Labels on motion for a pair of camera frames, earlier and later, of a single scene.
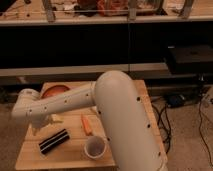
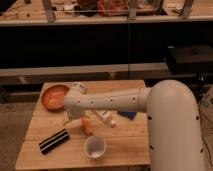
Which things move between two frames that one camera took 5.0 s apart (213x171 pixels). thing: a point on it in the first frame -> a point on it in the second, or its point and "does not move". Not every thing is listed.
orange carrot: (87, 125) does not move
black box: (190, 59) does not move
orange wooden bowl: (55, 89) does not move
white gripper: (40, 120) -> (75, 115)
